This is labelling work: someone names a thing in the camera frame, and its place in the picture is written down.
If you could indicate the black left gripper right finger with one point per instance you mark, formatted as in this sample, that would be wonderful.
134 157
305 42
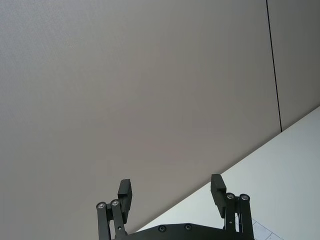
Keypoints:
218 197

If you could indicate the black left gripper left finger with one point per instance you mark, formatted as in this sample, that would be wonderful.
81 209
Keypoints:
124 197

